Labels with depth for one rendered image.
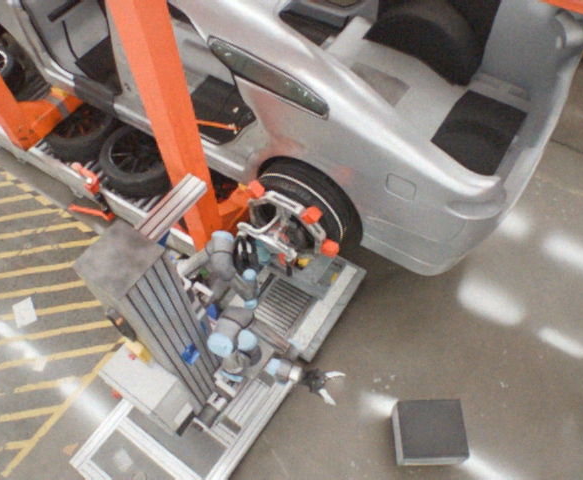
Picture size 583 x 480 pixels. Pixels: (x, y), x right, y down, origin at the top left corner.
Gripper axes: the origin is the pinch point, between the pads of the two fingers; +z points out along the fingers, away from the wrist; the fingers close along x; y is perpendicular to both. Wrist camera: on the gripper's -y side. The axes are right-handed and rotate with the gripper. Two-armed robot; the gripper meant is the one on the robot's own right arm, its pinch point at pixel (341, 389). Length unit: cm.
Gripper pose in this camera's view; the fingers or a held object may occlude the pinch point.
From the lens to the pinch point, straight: 250.6
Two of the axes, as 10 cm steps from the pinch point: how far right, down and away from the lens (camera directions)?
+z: 9.3, 2.9, -2.1
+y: -0.2, 6.3, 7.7
